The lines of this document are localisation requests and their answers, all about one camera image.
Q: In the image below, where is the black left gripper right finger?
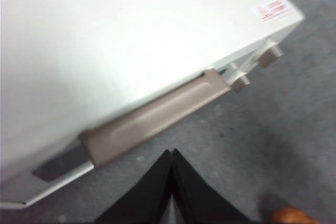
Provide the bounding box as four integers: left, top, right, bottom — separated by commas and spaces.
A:
172, 148, 250, 224

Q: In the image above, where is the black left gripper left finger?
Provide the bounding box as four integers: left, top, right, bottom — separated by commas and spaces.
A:
94, 149, 173, 224

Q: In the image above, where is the oven door with taupe handle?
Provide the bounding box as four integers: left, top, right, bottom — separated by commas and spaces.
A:
31, 67, 234, 183

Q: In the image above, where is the cream oven knob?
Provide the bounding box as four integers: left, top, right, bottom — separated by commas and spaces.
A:
230, 73, 251, 93
258, 40, 284, 69

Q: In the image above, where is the cream Toshiba toaster oven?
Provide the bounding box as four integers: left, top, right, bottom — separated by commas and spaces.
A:
0, 0, 306, 207

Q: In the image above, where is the brown sweet potato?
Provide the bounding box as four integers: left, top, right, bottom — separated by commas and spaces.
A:
271, 207, 322, 224

